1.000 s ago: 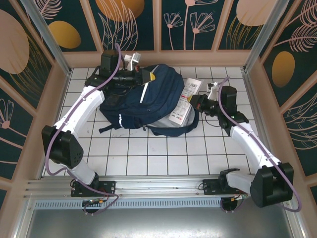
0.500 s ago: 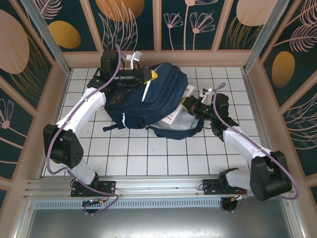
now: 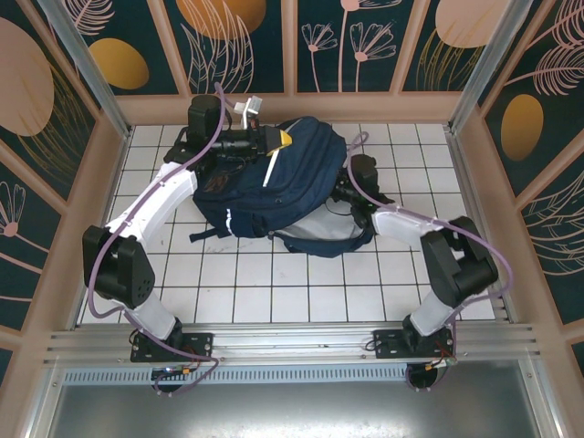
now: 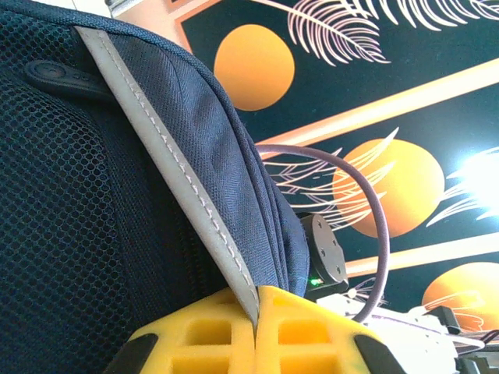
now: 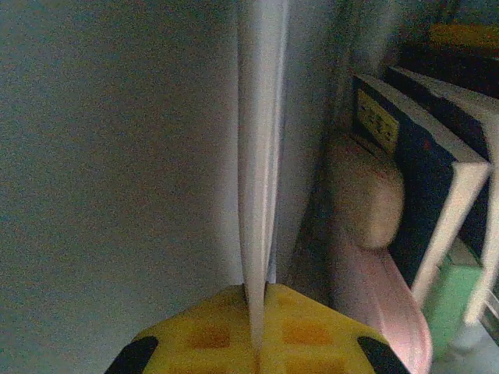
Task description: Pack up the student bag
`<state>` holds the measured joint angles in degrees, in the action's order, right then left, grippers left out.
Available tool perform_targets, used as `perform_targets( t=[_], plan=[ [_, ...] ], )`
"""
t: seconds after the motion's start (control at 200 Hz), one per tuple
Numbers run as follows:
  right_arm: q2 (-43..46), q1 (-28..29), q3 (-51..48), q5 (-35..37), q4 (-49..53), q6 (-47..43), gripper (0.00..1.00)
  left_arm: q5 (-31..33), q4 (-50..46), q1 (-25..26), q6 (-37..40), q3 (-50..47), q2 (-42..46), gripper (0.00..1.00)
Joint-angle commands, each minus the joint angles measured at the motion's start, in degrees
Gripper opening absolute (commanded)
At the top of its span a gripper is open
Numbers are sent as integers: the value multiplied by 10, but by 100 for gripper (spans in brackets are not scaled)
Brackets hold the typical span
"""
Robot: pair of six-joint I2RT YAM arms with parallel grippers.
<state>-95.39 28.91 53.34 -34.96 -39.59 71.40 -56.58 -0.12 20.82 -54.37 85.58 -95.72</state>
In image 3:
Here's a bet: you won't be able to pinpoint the wall panel with orange oval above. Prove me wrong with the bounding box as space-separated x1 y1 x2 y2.
68 0 183 97

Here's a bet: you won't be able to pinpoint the wall panel large pale circle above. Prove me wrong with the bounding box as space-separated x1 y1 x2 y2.
0 0 99 204

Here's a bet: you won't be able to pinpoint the wall panel with pink flowers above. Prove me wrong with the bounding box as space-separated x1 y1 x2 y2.
296 0 397 95

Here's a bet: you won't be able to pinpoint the wall panel pale circle reeds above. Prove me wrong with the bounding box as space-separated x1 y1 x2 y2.
400 0 506 95

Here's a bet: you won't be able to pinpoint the aluminium mounting rail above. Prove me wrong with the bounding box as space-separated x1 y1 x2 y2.
43 322 547 366

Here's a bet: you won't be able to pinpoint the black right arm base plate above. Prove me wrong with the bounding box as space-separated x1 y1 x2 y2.
372 328 455 360

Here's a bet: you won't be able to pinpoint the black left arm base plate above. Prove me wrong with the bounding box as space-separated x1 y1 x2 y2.
130 332 214 362

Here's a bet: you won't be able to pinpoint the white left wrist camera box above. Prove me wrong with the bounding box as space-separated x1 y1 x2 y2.
234 95 265 131

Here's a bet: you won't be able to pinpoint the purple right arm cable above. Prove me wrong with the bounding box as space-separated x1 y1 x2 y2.
345 130 516 394

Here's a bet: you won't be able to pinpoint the wall panel orange oval fern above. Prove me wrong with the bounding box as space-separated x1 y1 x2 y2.
478 0 584 200

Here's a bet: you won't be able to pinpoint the navy blue backpack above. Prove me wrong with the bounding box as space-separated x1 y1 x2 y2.
189 116 378 259

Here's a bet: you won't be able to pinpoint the wall panel with pink leaves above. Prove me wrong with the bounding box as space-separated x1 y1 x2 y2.
519 171 584 326

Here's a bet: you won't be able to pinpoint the aluminium table side rail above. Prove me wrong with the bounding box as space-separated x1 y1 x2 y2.
444 125 519 323

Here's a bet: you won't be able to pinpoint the aluminium corner post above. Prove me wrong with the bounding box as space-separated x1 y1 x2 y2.
446 0 535 133
38 0 133 141

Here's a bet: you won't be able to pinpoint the perforated metal cable tray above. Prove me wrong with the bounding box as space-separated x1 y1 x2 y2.
63 369 412 384

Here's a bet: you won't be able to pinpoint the grey metal shelf plate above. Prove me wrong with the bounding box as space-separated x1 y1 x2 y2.
26 360 562 438

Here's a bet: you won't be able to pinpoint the wall panel with single flower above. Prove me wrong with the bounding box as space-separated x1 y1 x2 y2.
0 157 64 332

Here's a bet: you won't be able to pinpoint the wall panel orange circle leaves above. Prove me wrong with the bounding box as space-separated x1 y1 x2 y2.
163 0 287 97

